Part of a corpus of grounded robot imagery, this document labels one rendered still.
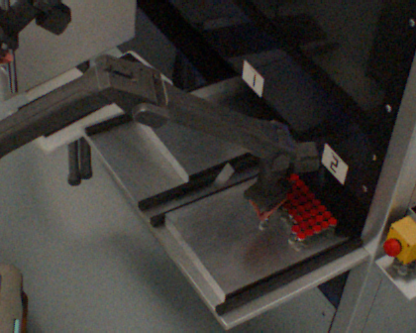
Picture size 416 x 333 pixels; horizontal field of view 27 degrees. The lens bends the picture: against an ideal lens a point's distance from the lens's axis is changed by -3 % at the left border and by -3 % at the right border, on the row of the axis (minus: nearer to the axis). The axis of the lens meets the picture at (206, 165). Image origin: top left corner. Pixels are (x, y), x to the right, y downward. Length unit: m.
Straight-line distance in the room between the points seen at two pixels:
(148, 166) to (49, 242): 1.05
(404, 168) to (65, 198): 1.73
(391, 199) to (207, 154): 0.53
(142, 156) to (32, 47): 0.47
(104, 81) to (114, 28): 1.08
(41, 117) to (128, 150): 0.67
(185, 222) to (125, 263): 1.06
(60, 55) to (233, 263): 0.86
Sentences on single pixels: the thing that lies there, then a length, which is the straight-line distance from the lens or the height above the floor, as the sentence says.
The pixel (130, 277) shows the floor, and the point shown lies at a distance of 3.05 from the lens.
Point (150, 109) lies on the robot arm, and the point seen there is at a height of 1.40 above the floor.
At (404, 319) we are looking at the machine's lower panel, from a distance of 2.53.
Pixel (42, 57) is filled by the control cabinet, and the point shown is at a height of 0.90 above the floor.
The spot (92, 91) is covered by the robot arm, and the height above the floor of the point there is 1.44.
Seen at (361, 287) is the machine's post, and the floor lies 0.76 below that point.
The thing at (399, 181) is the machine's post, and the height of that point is 1.14.
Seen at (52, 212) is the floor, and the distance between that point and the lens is 3.25.
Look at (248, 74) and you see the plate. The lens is 2.24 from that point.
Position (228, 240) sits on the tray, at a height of 0.88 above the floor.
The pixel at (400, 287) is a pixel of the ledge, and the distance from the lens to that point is 2.03.
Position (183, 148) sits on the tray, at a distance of 2.22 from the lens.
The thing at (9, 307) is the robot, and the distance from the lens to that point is 2.66.
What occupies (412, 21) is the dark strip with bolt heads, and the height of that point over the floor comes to 1.51.
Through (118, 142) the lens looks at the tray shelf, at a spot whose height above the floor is 0.88.
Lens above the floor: 2.44
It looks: 45 degrees down
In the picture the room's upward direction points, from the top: 6 degrees clockwise
